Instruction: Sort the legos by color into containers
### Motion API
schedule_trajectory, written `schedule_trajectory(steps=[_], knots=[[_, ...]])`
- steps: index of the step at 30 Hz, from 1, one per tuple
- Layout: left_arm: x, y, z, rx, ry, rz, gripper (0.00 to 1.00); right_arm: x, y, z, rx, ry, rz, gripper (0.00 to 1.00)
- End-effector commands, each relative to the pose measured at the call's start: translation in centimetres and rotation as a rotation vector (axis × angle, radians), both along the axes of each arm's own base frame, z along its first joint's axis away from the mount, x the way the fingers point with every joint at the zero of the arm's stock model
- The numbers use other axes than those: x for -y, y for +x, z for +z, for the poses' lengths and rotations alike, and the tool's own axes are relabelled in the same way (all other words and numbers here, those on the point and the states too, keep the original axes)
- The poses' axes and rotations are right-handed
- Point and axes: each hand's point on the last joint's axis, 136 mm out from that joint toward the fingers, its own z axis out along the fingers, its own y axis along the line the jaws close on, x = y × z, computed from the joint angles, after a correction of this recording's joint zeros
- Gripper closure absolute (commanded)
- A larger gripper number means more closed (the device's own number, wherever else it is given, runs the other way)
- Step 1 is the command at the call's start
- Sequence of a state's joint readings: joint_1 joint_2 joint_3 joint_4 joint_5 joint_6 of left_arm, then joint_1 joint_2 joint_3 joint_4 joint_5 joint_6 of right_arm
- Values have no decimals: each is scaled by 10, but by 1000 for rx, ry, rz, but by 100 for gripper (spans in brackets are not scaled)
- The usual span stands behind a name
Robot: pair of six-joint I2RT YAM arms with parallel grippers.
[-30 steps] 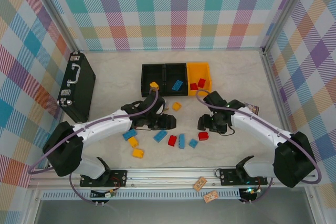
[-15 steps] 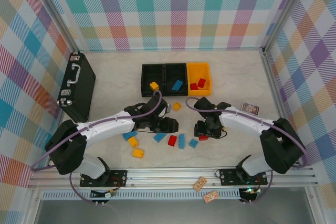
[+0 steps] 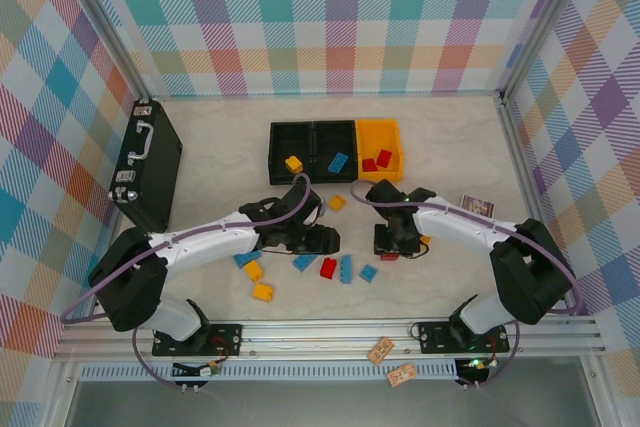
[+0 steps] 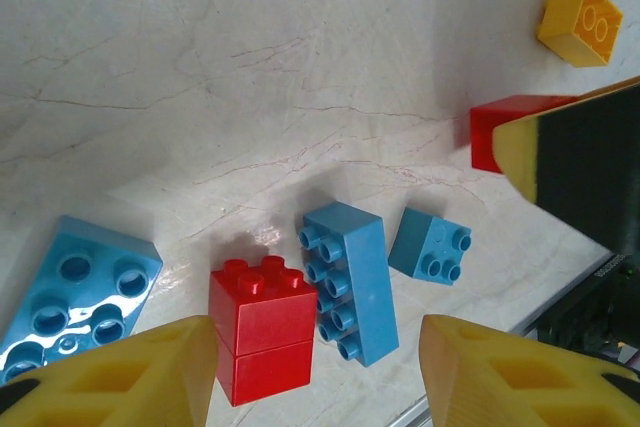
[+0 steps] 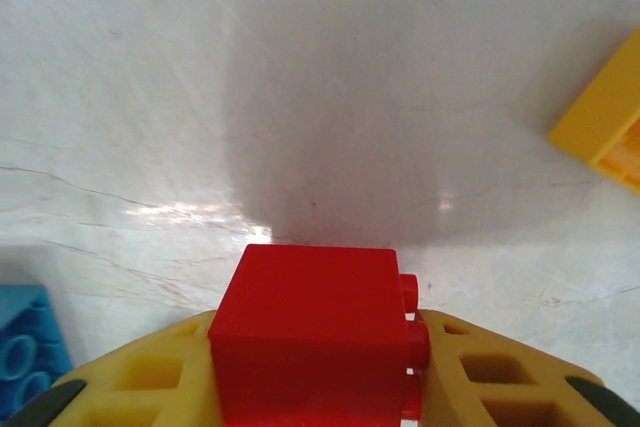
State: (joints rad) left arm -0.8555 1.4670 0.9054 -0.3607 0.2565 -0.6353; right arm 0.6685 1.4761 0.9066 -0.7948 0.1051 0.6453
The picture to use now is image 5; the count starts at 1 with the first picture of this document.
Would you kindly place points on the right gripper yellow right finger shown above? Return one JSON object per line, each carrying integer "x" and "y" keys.
{"x": 500, "y": 387}

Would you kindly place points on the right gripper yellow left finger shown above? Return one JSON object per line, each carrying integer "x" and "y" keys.
{"x": 150, "y": 377}

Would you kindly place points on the long blue lego brick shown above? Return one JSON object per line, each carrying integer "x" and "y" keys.
{"x": 25, "y": 327}

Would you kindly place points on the red lego brick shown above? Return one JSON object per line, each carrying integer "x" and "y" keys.
{"x": 310, "y": 322}

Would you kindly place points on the yellow lego brick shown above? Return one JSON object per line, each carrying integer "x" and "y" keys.
{"x": 595, "y": 117}

